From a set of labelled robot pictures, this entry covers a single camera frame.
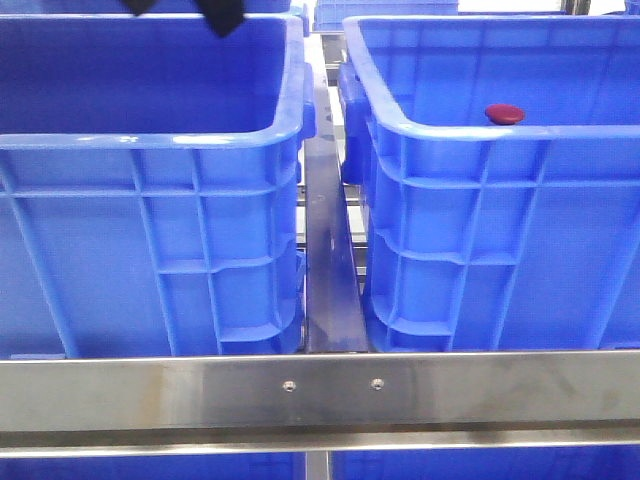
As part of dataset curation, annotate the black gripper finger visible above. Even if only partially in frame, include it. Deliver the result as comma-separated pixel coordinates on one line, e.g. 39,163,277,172
197,0,246,38
124,0,157,15

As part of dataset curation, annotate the red mushroom push button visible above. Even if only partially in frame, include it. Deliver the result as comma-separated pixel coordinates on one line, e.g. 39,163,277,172
485,103,526,126

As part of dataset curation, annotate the rear blue crate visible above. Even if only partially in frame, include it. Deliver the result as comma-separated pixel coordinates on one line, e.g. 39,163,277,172
313,0,459,32

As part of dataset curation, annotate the left blue plastic crate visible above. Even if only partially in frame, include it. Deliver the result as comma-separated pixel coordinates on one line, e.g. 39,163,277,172
1,14,315,360

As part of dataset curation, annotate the blue plastic crate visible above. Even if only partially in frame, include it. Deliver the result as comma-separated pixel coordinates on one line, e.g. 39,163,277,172
1,14,315,360
340,15,639,352

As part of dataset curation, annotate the right blue plastic crate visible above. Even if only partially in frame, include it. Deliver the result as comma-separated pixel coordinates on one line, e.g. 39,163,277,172
340,15,639,352

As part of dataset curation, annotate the lower shelf blue crate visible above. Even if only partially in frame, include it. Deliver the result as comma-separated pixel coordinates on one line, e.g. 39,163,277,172
1,446,639,479

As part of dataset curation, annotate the stainless steel rack frame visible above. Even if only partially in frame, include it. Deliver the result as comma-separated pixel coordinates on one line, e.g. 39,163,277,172
1,34,639,479

